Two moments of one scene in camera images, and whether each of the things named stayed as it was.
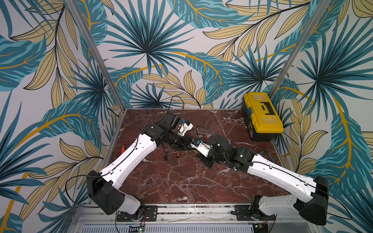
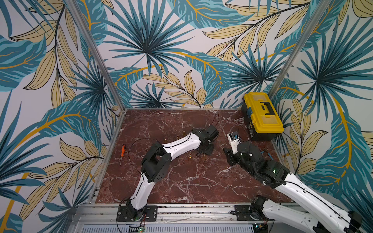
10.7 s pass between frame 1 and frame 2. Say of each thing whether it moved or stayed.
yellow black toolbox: stayed
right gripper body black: moved
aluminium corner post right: stayed
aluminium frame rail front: stayed
